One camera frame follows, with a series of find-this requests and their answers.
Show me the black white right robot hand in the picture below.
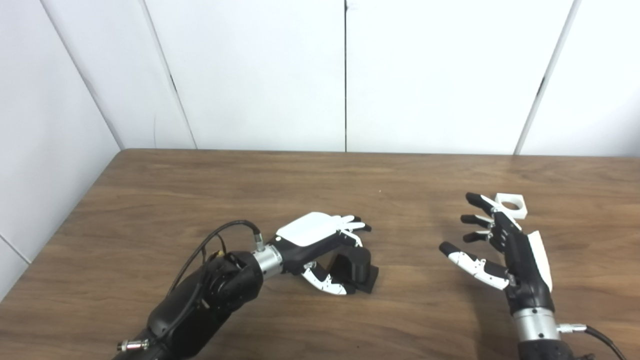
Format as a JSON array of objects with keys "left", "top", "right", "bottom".
[{"left": 439, "top": 192, "right": 556, "bottom": 316}]

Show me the black peg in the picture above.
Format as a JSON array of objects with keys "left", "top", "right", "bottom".
[{"left": 324, "top": 245, "right": 380, "bottom": 295}]

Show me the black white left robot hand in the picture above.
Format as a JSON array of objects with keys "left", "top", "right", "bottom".
[{"left": 274, "top": 212, "right": 373, "bottom": 296}]

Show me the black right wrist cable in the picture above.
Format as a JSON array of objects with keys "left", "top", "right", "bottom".
[{"left": 556, "top": 323, "right": 629, "bottom": 360}]

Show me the white square piece with hole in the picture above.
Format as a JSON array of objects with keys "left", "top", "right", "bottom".
[{"left": 494, "top": 192, "right": 529, "bottom": 220}]

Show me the thin left arm wire bundle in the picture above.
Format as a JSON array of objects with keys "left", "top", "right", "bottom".
[{"left": 201, "top": 234, "right": 228, "bottom": 266}]

